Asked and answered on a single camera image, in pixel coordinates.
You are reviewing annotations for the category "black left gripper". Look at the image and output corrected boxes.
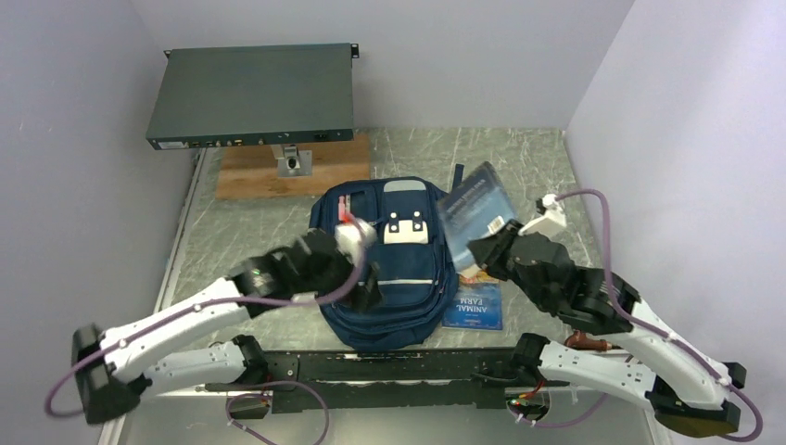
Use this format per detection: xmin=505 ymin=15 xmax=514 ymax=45
xmin=296 ymin=243 xmax=384 ymax=313

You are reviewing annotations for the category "navy blue student backpack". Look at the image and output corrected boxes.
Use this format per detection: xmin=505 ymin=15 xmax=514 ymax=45
xmin=310 ymin=176 xmax=459 ymax=352

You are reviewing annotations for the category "Animal Farm book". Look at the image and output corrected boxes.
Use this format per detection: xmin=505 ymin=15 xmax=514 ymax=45
xmin=441 ymin=272 xmax=503 ymax=331

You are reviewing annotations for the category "Nineteen Eighty-Four book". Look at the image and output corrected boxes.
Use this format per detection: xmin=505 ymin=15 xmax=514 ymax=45
xmin=437 ymin=161 xmax=517 ymax=279

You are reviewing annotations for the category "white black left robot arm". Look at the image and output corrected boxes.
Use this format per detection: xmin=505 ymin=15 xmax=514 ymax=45
xmin=71 ymin=220 xmax=378 ymax=426

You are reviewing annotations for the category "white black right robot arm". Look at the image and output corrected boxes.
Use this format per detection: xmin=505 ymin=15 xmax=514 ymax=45
xmin=468 ymin=221 xmax=746 ymax=441

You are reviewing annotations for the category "copper pipe fitting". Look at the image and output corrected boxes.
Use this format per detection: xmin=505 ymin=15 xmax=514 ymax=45
xmin=564 ymin=330 xmax=614 ymax=351

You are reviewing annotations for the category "wooden board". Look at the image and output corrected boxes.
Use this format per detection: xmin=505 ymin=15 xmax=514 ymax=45
xmin=215 ymin=134 xmax=371 ymax=200

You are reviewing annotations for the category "grey rack server box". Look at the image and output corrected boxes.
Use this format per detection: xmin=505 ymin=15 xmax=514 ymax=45
xmin=146 ymin=43 xmax=360 ymax=150

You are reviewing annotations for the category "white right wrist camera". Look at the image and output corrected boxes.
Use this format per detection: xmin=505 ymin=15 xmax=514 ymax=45
xmin=518 ymin=194 xmax=567 ymax=238

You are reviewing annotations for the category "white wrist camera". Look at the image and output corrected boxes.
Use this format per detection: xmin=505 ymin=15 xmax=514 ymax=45
xmin=518 ymin=194 xmax=567 ymax=238
xmin=335 ymin=219 xmax=377 ymax=264

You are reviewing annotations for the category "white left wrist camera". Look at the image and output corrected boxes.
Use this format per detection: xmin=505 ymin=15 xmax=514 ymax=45
xmin=335 ymin=219 xmax=377 ymax=264

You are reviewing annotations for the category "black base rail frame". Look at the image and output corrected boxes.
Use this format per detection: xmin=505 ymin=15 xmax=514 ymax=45
xmin=205 ymin=349 xmax=554 ymax=413

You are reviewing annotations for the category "aluminium extrusion rail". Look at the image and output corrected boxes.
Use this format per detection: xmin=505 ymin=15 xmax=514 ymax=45
xmin=110 ymin=349 xmax=657 ymax=401

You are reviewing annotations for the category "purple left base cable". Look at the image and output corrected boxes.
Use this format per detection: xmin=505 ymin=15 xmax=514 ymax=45
xmin=225 ymin=380 xmax=331 ymax=445

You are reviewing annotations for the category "grey metal stand bracket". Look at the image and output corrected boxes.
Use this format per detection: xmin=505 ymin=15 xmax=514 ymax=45
xmin=272 ymin=145 xmax=312 ymax=178

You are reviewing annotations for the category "aluminium side rail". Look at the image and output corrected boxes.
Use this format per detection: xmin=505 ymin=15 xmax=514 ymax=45
xmin=153 ymin=148 xmax=206 ymax=313

